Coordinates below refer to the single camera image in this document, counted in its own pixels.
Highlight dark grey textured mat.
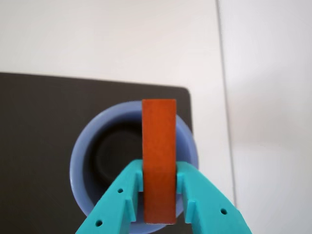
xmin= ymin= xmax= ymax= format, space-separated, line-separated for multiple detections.
xmin=0 ymin=72 xmax=193 ymax=234

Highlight orange wooden block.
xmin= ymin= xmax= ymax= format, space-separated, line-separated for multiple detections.
xmin=141 ymin=98 xmax=177 ymax=225

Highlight light blue plastic pot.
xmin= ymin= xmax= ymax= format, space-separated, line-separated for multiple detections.
xmin=69 ymin=101 xmax=199 ymax=234

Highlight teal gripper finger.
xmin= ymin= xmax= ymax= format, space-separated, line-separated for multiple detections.
xmin=74 ymin=159 xmax=144 ymax=234
xmin=175 ymin=161 xmax=253 ymax=234

